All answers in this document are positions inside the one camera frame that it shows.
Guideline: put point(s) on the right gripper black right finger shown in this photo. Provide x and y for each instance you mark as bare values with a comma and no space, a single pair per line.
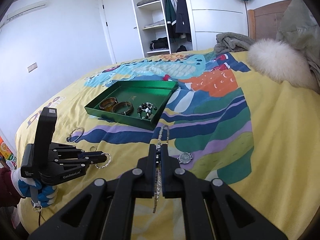
212,209

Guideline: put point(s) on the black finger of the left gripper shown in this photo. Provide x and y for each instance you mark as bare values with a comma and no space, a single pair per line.
96,159
95,153

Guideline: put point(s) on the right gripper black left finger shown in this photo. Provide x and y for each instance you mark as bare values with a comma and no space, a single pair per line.
104,209

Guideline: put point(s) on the thin gold bangle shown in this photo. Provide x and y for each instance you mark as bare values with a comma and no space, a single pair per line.
75,135

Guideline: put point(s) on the twisted silver bangle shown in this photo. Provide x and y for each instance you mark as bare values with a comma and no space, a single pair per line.
106,163

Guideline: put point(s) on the green jewelry box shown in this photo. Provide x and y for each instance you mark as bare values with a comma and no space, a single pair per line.
149,99

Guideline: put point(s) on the blue white gloved hand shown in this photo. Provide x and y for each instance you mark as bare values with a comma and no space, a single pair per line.
41,195

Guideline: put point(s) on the large amber bangle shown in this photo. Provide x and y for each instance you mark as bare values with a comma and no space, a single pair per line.
107,104

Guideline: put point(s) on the small amber bangle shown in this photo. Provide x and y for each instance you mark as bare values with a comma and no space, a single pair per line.
123,108

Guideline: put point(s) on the yellow dinosaur bedspread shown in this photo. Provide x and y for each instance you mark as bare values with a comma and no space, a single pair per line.
258,136

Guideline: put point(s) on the white door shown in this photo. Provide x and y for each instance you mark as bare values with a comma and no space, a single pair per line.
120,29

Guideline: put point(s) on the black folded clothes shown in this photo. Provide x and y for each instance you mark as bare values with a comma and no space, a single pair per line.
160,43

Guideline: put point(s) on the white air conditioner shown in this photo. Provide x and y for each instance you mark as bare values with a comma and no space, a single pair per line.
21,7

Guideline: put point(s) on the white fluffy pillow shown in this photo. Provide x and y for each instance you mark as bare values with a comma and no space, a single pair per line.
280,62

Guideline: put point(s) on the green hanging jacket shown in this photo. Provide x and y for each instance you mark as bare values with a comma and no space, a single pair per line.
170,16

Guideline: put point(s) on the grey folded clothes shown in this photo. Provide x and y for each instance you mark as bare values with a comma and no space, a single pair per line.
143,2

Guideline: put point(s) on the white open wardrobe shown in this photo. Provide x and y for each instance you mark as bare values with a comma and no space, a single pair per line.
207,19

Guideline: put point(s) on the dark hanging coat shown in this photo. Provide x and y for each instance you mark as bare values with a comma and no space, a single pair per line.
182,19

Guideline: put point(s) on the grey crumpled blanket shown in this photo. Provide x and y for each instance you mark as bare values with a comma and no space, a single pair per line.
232,42

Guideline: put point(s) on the brown wooden headboard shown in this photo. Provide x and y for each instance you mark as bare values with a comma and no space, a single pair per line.
264,21

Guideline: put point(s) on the olive green jacket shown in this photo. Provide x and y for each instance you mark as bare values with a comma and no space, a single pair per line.
300,29

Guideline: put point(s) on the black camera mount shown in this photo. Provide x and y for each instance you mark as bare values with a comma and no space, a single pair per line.
44,131

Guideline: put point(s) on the wall light switch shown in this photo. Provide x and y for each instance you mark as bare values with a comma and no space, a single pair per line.
32,67

